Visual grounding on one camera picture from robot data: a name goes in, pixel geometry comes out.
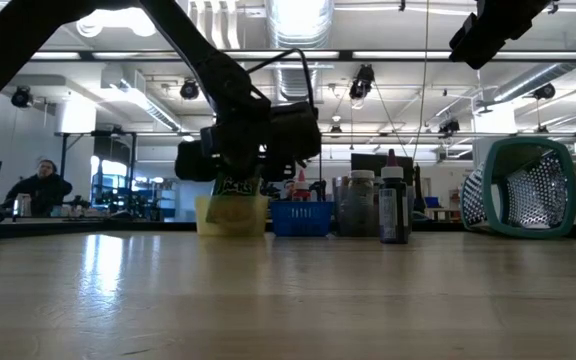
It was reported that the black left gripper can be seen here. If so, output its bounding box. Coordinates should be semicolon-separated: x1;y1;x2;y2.
174;122;299;184

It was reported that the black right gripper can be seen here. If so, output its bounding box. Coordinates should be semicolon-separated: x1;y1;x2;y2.
449;0;553;71

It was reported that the green Apple Jacks box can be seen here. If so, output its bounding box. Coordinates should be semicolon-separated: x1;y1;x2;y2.
205;172;265;226

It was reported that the red-label extract bottle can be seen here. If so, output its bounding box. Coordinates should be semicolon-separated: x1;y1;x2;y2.
292;169;312;202

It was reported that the purple-label dark extract bottle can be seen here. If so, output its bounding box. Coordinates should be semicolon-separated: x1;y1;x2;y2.
378;148;410;245

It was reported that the yellow plastic bin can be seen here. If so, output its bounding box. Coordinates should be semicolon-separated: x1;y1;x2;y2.
195;194;271;237

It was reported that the blue plastic bin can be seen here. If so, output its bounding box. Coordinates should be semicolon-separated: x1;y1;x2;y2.
270;200;334;237

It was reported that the overhead beam with light strips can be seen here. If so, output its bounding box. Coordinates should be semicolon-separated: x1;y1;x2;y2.
30;48;576;63

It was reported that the grey translucent plastic bin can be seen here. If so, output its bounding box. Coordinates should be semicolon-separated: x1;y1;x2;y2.
332;174;414;237

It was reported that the black background monitor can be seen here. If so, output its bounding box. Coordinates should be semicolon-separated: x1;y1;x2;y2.
350;153;415;187

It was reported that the teal-framed metal box grater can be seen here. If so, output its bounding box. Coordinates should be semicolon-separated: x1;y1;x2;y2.
460;136;576;239

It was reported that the silver metal cup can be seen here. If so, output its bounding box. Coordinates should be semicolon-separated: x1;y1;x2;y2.
12;195;32;219

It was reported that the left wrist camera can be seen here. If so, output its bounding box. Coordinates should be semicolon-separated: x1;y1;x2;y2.
267;101;323;162

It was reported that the black ceiling-mounted camera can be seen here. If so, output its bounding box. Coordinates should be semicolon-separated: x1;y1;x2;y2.
438;117;462;136
532;82;557;101
10;86;33;109
179;78;201;101

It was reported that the black overhead rig camera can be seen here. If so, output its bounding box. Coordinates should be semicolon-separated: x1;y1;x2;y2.
348;63;376;100

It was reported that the black background workstation frame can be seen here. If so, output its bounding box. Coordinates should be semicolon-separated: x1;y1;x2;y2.
55;128;452;189

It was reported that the silver ceiling air duct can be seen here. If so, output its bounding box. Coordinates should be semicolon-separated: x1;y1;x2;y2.
262;0;337;131

